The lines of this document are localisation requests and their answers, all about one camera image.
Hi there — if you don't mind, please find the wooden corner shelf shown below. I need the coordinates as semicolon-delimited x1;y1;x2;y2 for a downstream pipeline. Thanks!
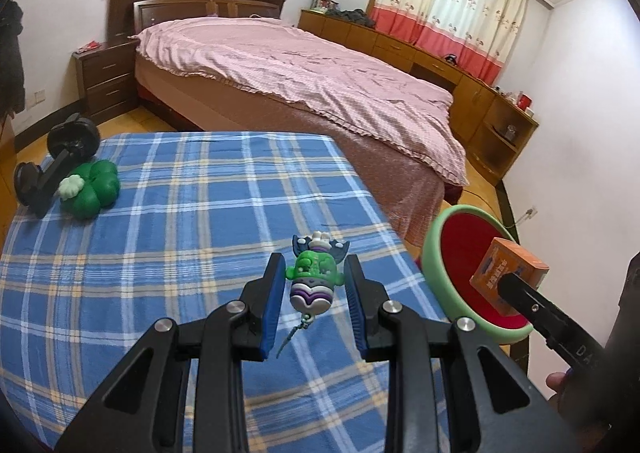
470;93;540;184

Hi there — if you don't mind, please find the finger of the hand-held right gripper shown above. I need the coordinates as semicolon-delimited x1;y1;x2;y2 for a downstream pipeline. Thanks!
497;273;571;349

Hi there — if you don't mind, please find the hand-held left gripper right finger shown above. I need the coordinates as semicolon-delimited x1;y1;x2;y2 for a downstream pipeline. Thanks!
344;254;576;453

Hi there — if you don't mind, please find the dark clothes pile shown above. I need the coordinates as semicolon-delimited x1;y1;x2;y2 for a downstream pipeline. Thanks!
330;8;376;28

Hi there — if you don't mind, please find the green toy figure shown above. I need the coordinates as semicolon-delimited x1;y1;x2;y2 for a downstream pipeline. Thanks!
272;231;351;359

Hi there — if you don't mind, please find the red bin with green rim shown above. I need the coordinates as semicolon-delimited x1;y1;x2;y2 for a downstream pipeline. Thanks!
421;206;536;346

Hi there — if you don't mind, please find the dark wooden nightstand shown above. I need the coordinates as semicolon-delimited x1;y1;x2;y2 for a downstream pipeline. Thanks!
71;38;141;126

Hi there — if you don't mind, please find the floor power cable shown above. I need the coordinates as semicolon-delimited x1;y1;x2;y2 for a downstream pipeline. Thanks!
470;193;523;231

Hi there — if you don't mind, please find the person's right hand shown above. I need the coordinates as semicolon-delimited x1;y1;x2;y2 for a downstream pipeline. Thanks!
545;369;576;396

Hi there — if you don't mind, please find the black hanging coat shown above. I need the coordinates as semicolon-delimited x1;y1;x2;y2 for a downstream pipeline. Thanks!
0;0;26;109

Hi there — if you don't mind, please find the small orange box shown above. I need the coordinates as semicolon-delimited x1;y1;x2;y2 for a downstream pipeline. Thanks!
470;236;551;316

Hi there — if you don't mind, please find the blue plaid cloth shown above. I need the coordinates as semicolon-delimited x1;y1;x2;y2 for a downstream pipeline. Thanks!
0;132;451;453

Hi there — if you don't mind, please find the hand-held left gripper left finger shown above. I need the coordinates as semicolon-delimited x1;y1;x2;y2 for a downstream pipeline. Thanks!
55;253;287;453

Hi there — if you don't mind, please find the long wooden cabinet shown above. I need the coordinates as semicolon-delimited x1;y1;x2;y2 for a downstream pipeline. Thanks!
299;8;501;144

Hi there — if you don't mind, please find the green clover toy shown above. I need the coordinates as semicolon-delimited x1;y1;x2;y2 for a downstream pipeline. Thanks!
59;160;121;220

